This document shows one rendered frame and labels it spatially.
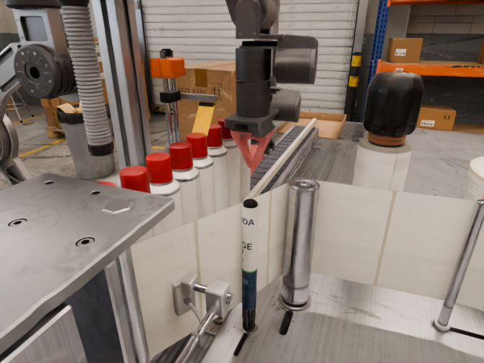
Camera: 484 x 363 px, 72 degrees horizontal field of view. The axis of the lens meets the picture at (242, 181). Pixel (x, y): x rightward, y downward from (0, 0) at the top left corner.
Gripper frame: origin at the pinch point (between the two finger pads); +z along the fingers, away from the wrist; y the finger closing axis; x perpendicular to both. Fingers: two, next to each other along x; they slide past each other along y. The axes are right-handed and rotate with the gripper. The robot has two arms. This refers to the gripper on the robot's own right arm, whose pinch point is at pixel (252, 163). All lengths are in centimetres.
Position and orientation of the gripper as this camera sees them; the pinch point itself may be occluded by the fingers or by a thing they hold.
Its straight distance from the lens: 60.0
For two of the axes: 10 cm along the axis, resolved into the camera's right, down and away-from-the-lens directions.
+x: -9.3, -1.5, 3.4
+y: 3.7, -3.9, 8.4
